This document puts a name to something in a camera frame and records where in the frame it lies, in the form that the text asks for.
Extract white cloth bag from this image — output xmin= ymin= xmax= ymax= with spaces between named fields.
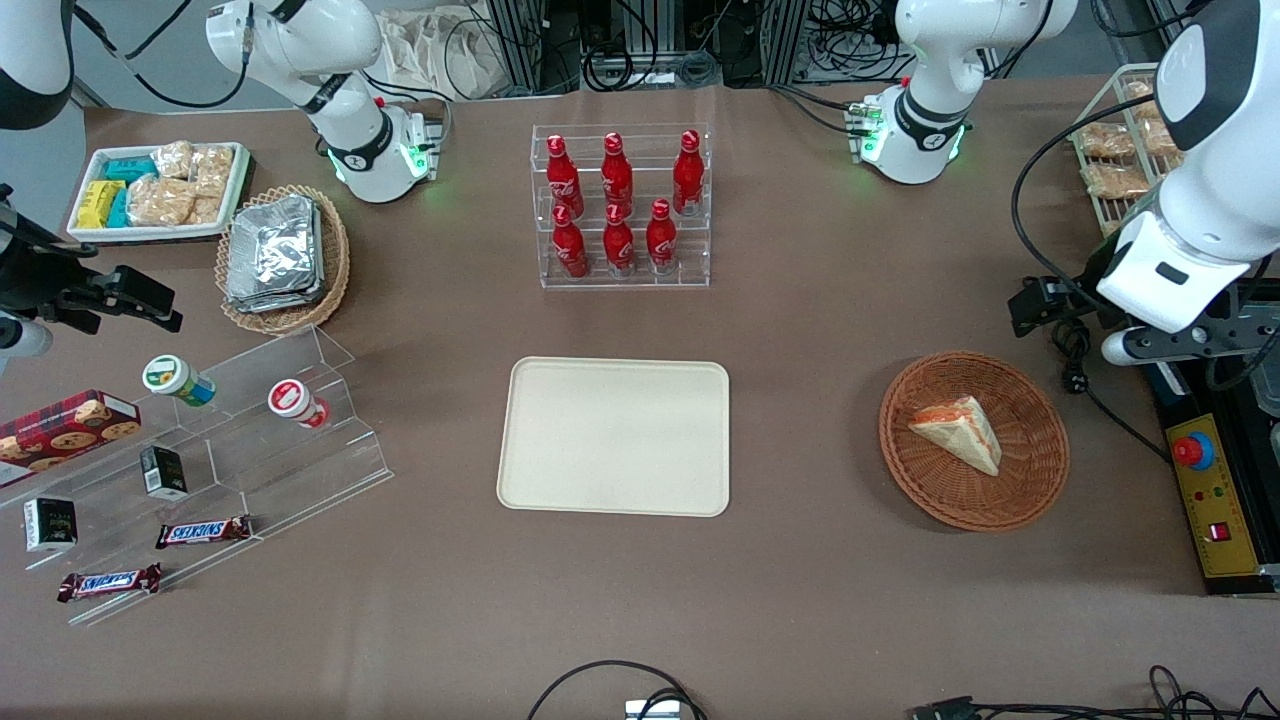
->
xmin=378 ymin=10 xmax=503 ymax=101

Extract black side cart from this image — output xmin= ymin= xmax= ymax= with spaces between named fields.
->
xmin=1145 ymin=280 xmax=1280 ymax=599

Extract black right base cables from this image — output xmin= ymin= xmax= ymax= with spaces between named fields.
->
xmin=362 ymin=72 xmax=453 ymax=183

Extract black tangled cable with connector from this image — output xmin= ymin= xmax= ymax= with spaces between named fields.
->
xmin=908 ymin=665 xmax=1280 ymax=720

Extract oval light wicker basket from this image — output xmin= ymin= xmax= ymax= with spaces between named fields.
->
xmin=215 ymin=185 xmax=351 ymax=336

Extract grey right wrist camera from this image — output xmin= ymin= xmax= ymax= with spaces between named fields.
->
xmin=0 ymin=312 xmax=54 ymax=363

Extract beige plastic tray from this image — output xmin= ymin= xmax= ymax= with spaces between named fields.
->
xmin=496 ymin=357 xmax=732 ymax=518

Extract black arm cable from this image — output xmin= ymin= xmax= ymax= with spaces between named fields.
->
xmin=72 ymin=0 xmax=253 ymax=110
xmin=1011 ymin=120 xmax=1173 ymax=301

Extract white rectangular snack tray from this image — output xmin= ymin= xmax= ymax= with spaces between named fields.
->
xmin=67 ymin=142 xmax=252 ymax=244

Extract black left base cables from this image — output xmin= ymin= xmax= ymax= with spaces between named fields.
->
xmin=768 ymin=84 xmax=873 ymax=137

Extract round brown wicker basket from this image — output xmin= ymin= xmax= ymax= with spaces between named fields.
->
xmin=879 ymin=351 xmax=1070 ymax=532

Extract red tartan cookie box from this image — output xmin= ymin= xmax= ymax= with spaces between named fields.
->
xmin=0 ymin=390 xmax=142 ymax=490

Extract black base cables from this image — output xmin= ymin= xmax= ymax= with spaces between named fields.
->
xmin=362 ymin=72 xmax=453 ymax=183
xmin=768 ymin=84 xmax=873 ymax=137

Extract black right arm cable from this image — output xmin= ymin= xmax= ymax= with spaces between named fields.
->
xmin=72 ymin=0 xmax=253 ymax=110

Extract red lid yogurt cup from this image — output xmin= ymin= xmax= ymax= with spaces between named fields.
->
xmin=267 ymin=379 xmax=332 ymax=430

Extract triangle sandwich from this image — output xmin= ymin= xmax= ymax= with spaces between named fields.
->
xmin=908 ymin=396 xmax=1003 ymax=477

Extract clear acrylic bottle rack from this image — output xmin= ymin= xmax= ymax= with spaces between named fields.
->
xmin=530 ymin=123 xmax=713 ymax=291

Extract black looped cable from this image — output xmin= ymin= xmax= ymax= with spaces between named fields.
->
xmin=527 ymin=660 xmax=708 ymax=720

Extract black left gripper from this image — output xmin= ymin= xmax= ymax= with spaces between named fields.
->
xmin=1007 ymin=250 xmax=1129 ymax=338

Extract silver foil packet stack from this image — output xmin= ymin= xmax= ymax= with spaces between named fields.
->
xmin=224 ymin=195 xmax=327 ymax=314

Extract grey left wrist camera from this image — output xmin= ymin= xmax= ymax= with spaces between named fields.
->
xmin=1100 ymin=305 xmax=1280 ymax=367

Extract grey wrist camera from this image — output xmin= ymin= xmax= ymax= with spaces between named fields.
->
xmin=0 ymin=312 xmax=54 ymax=363
xmin=1100 ymin=305 xmax=1280 ymax=367

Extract red cola bottle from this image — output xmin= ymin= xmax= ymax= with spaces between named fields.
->
xmin=646 ymin=198 xmax=679 ymax=275
xmin=603 ymin=203 xmax=637 ymax=276
xmin=545 ymin=135 xmax=585 ymax=219
xmin=601 ymin=132 xmax=635 ymax=216
xmin=672 ymin=130 xmax=705 ymax=217
xmin=552 ymin=205 xmax=590 ymax=279

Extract yellow emergency stop box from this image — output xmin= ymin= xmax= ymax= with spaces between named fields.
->
xmin=1165 ymin=412 xmax=1264 ymax=581

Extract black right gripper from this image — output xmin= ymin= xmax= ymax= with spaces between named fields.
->
xmin=0 ymin=185 xmax=185 ymax=336

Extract Snickers chocolate bar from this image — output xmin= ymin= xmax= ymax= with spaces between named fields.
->
xmin=155 ymin=515 xmax=253 ymax=550
xmin=57 ymin=563 xmax=163 ymax=603

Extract small black carton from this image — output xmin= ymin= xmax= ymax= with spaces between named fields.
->
xmin=23 ymin=497 xmax=79 ymax=553
xmin=139 ymin=445 xmax=190 ymax=501

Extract white wire rack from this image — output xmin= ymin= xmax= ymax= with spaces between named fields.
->
xmin=1070 ymin=63 xmax=1193 ymax=237

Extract yellow snack pack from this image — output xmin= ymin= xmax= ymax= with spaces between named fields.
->
xmin=77 ymin=180 xmax=126 ymax=230

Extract green lid yogurt cup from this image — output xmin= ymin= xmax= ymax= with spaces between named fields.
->
xmin=142 ymin=355 xmax=217 ymax=408

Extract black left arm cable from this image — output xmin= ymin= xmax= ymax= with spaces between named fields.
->
xmin=1011 ymin=120 xmax=1173 ymax=301

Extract clear acrylic stepped shelf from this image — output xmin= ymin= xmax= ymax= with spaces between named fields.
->
xmin=0 ymin=325 xmax=394 ymax=629

